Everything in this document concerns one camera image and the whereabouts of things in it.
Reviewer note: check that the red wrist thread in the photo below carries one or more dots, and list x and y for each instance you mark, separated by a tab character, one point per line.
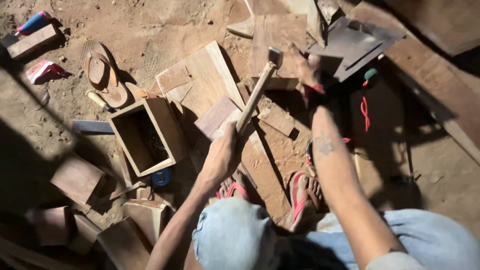
314	89

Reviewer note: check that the red white crumpled packet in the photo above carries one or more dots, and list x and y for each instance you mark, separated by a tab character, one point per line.
44	70

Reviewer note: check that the large wooden beam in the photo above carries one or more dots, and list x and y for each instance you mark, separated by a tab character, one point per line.
431	71

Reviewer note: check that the person's right fingers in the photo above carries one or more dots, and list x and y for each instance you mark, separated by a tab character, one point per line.
296	56

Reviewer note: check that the heap of wooden offcuts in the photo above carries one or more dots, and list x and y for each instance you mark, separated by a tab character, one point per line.
296	13

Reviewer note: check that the open wooden box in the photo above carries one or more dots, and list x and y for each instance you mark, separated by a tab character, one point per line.
148	137

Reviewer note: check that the flat grey metal bar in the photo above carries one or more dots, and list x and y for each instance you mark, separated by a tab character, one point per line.
92	126

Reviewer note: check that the dark wooden block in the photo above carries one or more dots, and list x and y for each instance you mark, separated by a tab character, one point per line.
50	225

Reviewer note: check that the wide pale wooden plank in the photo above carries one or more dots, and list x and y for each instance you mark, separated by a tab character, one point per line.
204	73

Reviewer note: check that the square brown wooden board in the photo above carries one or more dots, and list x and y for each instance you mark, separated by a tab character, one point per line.
277	39

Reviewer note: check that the triangular wooden offcut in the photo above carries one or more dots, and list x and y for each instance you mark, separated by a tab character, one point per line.
242	29

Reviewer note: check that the reddish short wooden plank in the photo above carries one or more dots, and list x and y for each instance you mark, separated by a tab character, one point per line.
217	114

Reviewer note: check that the large brown wooden block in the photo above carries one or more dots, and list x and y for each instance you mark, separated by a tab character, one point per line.
123	245

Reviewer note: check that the long wooden block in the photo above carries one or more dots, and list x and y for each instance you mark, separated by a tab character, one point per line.
32	41

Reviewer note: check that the blue tape measure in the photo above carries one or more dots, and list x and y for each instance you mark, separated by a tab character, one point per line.
161	176

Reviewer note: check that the person's left hand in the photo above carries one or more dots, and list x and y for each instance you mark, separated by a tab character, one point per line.
219	157

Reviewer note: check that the light blue denim shorts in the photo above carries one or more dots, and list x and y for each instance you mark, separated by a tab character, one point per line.
240	236

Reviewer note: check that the person's left fingers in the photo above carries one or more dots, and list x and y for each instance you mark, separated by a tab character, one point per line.
233	132

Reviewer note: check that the square reddish wooden block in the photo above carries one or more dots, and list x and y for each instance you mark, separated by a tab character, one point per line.
77	178

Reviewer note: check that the person's right hand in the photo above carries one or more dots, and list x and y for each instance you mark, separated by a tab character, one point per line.
305	69

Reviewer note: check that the red flip flop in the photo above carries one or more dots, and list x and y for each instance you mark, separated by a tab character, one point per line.
298	198
237	189

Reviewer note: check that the brown woven sandal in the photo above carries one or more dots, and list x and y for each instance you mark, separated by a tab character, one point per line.
144	93
100	73

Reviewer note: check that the slanted wooden block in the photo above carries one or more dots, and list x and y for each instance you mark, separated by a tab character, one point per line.
84	233

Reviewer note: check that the dark notched wooden board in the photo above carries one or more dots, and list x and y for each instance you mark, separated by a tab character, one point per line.
352	43

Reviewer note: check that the teal round knob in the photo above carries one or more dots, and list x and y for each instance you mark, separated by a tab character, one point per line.
371	74

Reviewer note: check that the small wooden offcut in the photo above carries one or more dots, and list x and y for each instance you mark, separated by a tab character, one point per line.
277	122

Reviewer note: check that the long dusty wooden plank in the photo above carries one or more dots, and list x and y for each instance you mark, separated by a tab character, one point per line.
268	176

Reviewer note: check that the grey shirt sleeve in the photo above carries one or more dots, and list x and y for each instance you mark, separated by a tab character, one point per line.
393	262

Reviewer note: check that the pale edged wooden block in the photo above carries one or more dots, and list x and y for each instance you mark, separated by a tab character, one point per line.
148	217

